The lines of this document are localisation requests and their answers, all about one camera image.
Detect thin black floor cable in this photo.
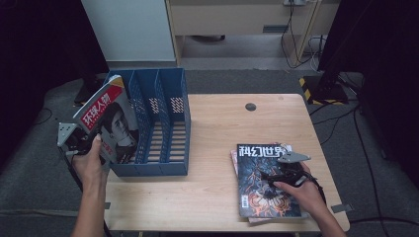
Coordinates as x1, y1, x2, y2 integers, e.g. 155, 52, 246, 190
33, 108, 53, 126

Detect dark cover science fiction magazine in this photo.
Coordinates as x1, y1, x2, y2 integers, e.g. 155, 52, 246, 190
236, 142, 302, 219

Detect blue plastic file rack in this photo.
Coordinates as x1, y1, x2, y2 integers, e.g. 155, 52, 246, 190
105, 67, 192, 178

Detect portrait cover magazine red header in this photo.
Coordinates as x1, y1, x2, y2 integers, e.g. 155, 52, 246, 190
72, 74, 140, 165

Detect black cables under desk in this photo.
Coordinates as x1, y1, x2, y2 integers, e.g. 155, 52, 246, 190
280, 1, 327, 72

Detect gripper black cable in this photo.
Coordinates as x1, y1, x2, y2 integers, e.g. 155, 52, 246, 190
307, 176, 419, 228
58, 147, 112, 237

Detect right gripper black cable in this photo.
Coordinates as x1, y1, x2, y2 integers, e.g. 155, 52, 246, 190
307, 176, 419, 228

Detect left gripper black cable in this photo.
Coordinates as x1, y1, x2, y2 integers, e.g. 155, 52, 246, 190
58, 147, 112, 237

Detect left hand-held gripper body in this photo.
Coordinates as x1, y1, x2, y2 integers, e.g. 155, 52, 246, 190
56, 121, 97, 158

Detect person's left hand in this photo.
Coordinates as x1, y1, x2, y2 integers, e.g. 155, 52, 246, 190
71, 132, 111, 193

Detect white cabinet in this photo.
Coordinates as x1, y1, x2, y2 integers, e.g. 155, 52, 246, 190
80, 0, 177, 63

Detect beige wooden desk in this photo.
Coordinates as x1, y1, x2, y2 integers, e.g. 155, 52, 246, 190
165, 0, 340, 67

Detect black floor cables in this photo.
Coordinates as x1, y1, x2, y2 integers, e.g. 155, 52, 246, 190
309, 102, 391, 237

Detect person's right hand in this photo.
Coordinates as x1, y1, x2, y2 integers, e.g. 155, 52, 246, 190
273, 162, 326, 219

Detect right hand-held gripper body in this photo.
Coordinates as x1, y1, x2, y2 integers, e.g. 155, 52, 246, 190
277, 151, 314, 190

